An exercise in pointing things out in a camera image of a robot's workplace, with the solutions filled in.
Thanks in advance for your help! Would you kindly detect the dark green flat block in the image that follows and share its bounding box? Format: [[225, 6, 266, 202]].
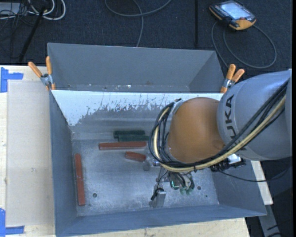
[[113, 130, 146, 139], [117, 135, 150, 143]]

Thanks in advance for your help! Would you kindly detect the black cylinder on white bracket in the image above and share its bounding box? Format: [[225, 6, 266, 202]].
[[210, 153, 247, 173]]

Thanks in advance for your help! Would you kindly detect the short red-brown flat block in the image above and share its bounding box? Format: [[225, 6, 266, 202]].
[[124, 151, 147, 163]]

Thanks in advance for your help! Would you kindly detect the grey metal bin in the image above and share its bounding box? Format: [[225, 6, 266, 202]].
[[47, 42, 268, 237]]

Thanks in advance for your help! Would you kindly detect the long red-brown flat block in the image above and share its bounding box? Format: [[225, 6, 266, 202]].
[[74, 153, 86, 206], [98, 141, 148, 151]]

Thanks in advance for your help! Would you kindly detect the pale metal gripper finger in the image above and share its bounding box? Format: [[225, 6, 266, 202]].
[[149, 185, 167, 209], [142, 158, 161, 172]]

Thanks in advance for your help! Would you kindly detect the pale wood flat board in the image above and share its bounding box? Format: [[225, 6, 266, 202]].
[[5, 79, 56, 227]]

